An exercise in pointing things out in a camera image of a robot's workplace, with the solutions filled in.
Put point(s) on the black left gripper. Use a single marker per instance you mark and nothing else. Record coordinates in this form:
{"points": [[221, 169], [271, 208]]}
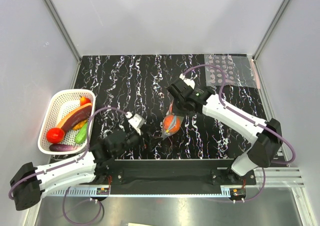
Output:
{"points": [[140, 137]]}

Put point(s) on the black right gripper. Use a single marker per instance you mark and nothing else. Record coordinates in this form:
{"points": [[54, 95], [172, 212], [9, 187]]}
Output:
{"points": [[175, 100]]}

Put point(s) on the clear zip bag blue zipper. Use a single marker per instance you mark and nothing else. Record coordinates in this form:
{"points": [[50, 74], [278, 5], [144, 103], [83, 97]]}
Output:
{"points": [[170, 111]]}

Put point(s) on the orange pumpkin toy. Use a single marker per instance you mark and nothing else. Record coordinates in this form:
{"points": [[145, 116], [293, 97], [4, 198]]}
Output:
{"points": [[171, 125]]}

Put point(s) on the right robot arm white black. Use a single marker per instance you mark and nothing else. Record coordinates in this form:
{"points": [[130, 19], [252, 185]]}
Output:
{"points": [[264, 136]]}

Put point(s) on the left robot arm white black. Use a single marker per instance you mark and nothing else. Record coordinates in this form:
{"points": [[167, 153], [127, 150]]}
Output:
{"points": [[32, 183]]}

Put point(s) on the green vegetable toy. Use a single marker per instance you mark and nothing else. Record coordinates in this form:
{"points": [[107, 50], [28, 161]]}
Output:
{"points": [[81, 135]]}

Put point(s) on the yellow orange fruit toy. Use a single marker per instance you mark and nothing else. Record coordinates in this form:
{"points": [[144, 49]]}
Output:
{"points": [[79, 125]]}

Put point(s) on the left connector board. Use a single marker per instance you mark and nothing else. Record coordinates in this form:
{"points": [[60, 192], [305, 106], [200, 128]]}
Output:
{"points": [[103, 190]]}

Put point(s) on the connector board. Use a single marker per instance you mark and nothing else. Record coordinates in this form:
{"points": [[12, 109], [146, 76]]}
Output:
{"points": [[238, 193], [103, 190]]}

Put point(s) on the red pepper toy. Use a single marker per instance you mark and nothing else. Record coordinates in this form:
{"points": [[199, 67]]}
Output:
{"points": [[84, 100]]}

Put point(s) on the white plastic basket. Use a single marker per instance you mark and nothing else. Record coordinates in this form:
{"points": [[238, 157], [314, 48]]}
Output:
{"points": [[60, 105]]}

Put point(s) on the clear bags pink dots stack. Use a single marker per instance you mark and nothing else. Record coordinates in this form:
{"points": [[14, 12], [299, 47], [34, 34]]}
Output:
{"points": [[239, 69]]}

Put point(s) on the red tomato toy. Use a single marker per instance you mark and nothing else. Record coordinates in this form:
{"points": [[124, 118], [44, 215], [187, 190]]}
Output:
{"points": [[55, 135]]}

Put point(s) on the purple eggplant toy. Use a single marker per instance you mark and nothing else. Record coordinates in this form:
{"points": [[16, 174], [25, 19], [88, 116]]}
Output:
{"points": [[62, 147]]}

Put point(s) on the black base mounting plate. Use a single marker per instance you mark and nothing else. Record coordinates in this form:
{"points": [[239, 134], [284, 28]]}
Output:
{"points": [[163, 177]]}

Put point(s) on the right connector board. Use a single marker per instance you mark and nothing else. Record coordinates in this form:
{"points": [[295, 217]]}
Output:
{"points": [[238, 193]]}

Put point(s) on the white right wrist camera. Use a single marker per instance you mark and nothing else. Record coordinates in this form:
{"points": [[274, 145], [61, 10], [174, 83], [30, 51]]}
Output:
{"points": [[189, 82]]}

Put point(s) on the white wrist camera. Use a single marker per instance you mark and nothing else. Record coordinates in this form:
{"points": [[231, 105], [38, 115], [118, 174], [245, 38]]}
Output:
{"points": [[137, 121], [189, 82]]}

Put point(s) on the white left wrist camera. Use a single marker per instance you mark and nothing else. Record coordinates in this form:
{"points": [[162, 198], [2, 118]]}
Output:
{"points": [[137, 121]]}

